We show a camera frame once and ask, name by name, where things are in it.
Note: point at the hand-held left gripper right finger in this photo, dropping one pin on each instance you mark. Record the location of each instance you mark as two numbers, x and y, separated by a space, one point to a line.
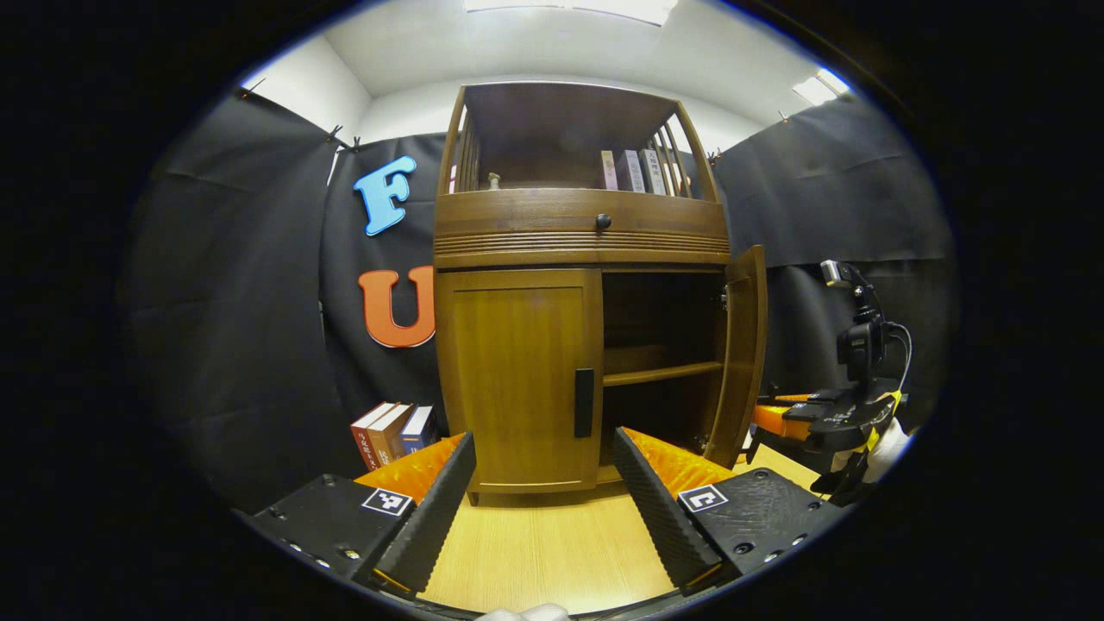
655 509

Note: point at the blue book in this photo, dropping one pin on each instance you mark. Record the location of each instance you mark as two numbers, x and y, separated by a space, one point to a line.
418 429

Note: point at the wooden cabinet drawer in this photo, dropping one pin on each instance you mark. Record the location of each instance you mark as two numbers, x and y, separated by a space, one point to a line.
535 216

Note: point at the brown book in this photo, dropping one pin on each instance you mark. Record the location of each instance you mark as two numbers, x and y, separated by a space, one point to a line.
388 429

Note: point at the red book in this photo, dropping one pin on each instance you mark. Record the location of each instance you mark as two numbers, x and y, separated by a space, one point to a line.
366 435

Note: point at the wooden double-door shoe cabinet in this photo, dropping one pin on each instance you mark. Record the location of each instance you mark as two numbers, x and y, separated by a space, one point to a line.
578 250

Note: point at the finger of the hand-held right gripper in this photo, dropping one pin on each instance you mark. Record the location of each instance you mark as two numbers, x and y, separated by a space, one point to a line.
780 421
793 398

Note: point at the wooden shoe cabinet door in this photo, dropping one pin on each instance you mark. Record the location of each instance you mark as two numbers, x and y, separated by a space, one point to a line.
743 345
509 379

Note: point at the ceiling light panel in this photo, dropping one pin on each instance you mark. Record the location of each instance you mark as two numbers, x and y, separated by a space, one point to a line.
821 86

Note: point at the purple book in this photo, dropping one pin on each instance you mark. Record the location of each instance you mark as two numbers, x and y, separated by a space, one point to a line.
628 171

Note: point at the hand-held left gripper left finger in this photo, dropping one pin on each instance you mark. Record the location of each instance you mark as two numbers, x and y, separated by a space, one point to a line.
435 509

